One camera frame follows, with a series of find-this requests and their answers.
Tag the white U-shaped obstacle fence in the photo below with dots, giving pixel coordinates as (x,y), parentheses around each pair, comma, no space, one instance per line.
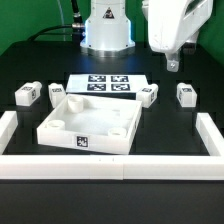
(124,167)

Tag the white marker sheet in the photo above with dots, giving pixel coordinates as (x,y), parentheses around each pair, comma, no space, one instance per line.
(102,83)

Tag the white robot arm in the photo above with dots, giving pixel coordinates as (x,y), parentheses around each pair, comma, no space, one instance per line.
(172,23)

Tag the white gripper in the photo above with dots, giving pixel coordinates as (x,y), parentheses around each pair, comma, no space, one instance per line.
(173,60)

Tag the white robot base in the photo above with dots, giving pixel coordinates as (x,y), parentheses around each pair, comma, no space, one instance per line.
(107,30)

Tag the white square table top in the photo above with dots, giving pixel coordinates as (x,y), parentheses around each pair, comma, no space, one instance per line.
(91,123)

